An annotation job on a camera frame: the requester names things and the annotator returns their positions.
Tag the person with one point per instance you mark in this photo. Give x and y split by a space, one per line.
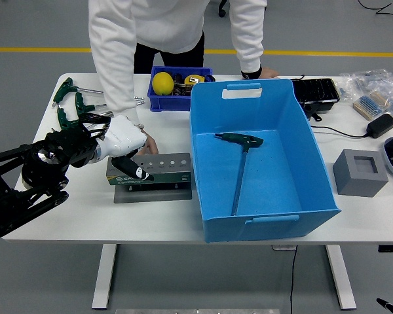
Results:
170 23

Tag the black power adapter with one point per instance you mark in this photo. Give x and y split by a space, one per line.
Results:
381 126

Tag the grey under-table bracket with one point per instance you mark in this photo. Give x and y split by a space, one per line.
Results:
283 247

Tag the tan resistor strip bag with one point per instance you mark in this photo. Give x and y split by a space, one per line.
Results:
371 104

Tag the person's left hand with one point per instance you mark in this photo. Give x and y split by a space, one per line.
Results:
268 74

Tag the small dark blue bin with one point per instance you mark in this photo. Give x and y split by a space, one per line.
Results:
165 103

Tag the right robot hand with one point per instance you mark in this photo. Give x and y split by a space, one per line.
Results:
389 307

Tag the yellow tape measure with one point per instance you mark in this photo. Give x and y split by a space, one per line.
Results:
194 79

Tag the large light blue bin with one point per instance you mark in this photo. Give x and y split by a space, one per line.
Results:
275 170

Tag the black plastic tray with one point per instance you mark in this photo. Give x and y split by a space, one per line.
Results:
317 91

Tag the dark hardware pile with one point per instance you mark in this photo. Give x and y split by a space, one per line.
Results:
180 86

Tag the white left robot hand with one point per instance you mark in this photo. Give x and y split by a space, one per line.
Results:
124 137

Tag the person's right forearm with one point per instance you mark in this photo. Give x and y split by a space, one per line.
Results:
116 81

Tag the white table leg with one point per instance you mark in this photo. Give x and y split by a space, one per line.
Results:
342 278
103 278

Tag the person's right hand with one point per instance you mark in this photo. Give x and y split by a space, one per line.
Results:
150 147

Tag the black office chair base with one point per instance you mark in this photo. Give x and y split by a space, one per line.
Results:
222 13

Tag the grey block with square recess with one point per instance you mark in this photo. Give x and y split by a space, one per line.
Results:
350 180

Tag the black table control panel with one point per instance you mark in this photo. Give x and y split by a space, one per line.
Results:
391 248

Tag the metal green hex key stand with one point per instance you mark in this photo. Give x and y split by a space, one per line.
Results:
170 178

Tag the person's left forearm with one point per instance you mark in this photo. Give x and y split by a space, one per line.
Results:
250 55

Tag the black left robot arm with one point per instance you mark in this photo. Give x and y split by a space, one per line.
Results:
36 183

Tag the yellow lemon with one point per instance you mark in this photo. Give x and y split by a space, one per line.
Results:
162 83

